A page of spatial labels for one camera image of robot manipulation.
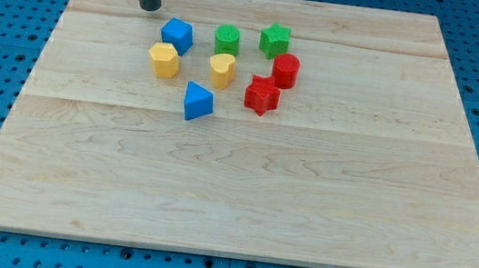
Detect green star block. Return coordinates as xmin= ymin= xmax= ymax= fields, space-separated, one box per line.
xmin=258 ymin=23 xmax=292 ymax=60

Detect green cylinder block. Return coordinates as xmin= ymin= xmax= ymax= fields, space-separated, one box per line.
xmin=214 ymin=25 xmax=241 ymax=56

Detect yellow heart block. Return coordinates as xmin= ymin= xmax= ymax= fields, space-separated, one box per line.
xmin=209 ymin=54 xmax=236 ymax=90

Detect blue triangle block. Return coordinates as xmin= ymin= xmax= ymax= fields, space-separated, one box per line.
xmin=183 ymin=81 xmax=214 ymax=121

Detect red cylinder block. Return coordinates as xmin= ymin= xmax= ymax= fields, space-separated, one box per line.
xmin=272 ymin=53 xmax=301 ymax=89

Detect light wooden board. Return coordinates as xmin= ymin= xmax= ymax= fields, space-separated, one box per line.
xmin=0 ymin=0 xmax=479 ymax=268

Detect blue cube block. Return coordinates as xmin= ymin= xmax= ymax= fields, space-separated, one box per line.
xmin=160 ymin=18 xmax=194 ymax=56

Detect yellow hexagon block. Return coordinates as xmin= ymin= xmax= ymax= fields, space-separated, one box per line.
xmin=148 ymin=42 xmax=180 ymax=79

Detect red star block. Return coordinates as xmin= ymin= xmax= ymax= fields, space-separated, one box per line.
xmin=244 ymin=74 xmax=281 ymax=116

